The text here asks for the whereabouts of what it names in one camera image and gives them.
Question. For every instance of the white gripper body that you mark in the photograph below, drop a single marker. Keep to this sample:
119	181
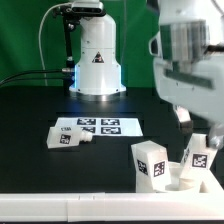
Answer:
201	91

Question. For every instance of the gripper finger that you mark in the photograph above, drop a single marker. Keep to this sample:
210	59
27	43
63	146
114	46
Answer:
216	136
185	124

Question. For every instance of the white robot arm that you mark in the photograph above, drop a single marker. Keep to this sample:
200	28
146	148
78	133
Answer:
188	52

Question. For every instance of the white L-shaped fence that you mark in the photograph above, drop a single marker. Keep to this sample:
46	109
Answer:
90	186

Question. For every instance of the white marker tag sheet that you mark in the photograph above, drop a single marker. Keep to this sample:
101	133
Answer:
128	127

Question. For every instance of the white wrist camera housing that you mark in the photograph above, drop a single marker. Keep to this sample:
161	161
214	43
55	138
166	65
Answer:
155	46

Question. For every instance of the black camera stand pole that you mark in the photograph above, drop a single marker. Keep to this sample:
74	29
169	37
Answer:
67	34

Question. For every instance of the black camera on stand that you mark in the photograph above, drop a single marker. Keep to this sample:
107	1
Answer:
82	8

